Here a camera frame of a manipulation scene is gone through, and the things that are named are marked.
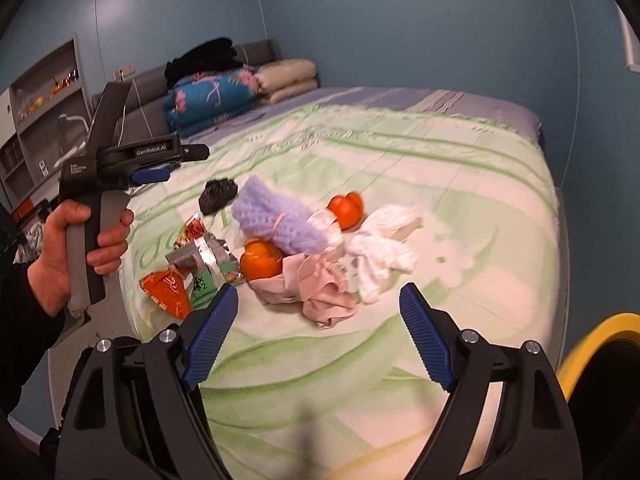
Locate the orange snack wrapper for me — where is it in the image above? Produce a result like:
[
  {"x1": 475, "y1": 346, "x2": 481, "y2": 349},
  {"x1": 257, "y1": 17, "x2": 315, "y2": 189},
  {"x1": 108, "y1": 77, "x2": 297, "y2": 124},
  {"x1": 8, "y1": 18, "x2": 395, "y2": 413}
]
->
[{"x1": 139, "y1": 269, "x2": 191, "y2": 320}]

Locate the silver green snack wrapper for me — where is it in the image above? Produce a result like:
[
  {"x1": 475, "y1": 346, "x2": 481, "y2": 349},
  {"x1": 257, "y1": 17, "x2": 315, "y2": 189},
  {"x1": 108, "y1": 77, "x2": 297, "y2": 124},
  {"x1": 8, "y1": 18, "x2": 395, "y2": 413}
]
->
[{"x1": 166, "y1": 214, "x2": 244, "y2": 310}]

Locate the orange peel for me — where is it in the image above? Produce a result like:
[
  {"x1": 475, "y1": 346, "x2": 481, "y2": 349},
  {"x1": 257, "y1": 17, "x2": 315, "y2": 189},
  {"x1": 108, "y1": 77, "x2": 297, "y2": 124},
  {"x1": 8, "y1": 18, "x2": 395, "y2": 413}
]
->
[
  {"x1": 326, "y1": 192, "x2": 364, "y2": 231},
  {"x1": 239, "y1": 238, "x2": 284, "y2": 281}
]

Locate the white tissue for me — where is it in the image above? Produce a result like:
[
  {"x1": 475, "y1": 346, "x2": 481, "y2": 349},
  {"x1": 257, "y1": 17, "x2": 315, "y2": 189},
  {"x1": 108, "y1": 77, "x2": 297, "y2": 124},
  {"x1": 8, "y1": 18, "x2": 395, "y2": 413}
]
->
[{"x1": 346, "y1": 204, "x2": 422, "y2": 304}]

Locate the purple knitted cloth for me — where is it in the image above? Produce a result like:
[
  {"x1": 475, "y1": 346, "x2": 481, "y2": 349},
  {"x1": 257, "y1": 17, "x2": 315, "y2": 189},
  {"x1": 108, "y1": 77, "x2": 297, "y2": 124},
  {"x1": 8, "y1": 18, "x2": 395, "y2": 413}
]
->
[{"x1": 231, "y1": 176, "x2": 328, "y2": 255}]

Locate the yellow rim trash bin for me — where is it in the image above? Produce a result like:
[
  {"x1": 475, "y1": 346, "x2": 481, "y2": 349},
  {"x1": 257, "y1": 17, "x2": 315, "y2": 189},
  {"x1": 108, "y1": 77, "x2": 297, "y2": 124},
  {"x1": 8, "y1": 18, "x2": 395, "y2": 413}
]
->
[{"x1": 558, "y1": 313, "x2": 639, "y2": 416}]

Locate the person left hand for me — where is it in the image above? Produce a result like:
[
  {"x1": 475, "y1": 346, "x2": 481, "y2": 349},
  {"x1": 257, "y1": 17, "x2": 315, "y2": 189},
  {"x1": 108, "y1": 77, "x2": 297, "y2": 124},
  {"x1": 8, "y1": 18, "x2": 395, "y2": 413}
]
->
[{"x1": 27, "y1": 200, "x2": 134, "y2": 318}]

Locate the grey bed headboard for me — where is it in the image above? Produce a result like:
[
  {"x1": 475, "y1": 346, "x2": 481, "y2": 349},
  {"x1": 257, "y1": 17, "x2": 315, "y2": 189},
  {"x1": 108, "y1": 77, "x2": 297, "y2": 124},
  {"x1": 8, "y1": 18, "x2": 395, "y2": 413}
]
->
[{"x1": 117, "y1": 37, "x2": 281, "y2": 143}]

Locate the black crumpled object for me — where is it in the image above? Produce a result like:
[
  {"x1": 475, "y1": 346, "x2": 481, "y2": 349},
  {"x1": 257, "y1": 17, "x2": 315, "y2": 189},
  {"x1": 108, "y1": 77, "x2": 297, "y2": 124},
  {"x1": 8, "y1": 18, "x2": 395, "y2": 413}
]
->
[{"x1": 198, "y1": 178, "x2": 238, "y2": 216}]

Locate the green floral quilt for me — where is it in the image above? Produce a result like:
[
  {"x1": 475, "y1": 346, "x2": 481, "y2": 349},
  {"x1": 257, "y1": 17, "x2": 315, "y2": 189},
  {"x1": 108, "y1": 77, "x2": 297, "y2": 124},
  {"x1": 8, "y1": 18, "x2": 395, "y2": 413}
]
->
[{"x1": 119, "y1": 102, "x2": 561, "y2": 480}]

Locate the blue floral folded blanket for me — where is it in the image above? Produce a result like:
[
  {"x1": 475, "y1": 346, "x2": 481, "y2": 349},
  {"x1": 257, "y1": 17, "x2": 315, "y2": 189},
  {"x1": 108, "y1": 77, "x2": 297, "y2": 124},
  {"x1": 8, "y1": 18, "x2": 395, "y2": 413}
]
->
[{"x1": 163, "y1": 68, "x2": 259, "y2": 138}]

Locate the pink cloth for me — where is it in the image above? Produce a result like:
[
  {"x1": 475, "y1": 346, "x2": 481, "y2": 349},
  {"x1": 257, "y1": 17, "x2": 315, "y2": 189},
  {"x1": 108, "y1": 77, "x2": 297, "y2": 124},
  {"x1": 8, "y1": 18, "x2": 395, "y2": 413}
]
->
[{"x1": 248, "y1": 254, "x2": 358, "y2": 328}]

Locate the black clothing pile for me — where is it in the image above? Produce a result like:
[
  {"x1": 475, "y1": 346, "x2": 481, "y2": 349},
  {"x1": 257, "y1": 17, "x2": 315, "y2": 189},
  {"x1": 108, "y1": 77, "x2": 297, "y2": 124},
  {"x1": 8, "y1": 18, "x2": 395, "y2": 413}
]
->
[{"x1": 164, "y1": 37, "x2": 243, "y2": 89}]

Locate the beige folded blanket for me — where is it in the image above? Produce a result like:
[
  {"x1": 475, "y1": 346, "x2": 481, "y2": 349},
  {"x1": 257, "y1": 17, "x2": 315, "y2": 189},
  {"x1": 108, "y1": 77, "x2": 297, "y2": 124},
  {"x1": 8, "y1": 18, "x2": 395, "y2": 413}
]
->
[{"x1": 255, "y1": 58, "x2": 318, "y2": 104}]

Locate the bed with striped sheet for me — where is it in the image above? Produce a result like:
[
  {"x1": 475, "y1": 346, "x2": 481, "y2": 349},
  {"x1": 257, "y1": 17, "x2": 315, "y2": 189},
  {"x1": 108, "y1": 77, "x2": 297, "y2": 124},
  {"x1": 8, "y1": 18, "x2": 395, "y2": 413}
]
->
[{"x1": 46, "y1": 84, "x2": 572, "y2": 480}]

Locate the grey wall shelf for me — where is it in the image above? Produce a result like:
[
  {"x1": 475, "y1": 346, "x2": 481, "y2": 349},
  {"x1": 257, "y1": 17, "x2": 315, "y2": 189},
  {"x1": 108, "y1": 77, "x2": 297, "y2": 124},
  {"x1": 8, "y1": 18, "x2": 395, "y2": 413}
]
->
[{"x1": 1, "y1": 39, "x2": 90, "y2": 210}]

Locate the wall power outlet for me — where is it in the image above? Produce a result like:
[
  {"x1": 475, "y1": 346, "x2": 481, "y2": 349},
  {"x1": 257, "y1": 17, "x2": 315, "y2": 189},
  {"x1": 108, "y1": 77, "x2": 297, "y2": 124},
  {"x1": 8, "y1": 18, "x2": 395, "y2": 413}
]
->
[{"x1": 112, "y1": 65, "x2": 136, "y2": 80}]

